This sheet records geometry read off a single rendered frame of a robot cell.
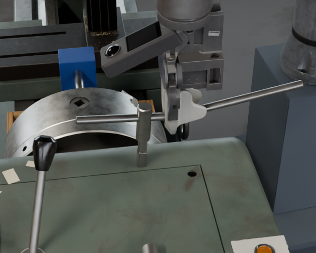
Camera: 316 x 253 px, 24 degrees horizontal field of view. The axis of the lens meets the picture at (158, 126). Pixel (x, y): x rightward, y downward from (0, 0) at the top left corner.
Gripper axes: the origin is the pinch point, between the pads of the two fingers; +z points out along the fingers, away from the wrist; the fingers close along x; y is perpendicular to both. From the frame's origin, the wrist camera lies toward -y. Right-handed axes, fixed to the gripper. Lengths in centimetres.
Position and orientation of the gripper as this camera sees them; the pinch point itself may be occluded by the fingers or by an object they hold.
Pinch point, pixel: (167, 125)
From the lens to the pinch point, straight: 109.0
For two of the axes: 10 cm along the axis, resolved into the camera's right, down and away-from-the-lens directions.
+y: 9.9, -1.0, 1.1
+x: -1.4, -6.4, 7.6
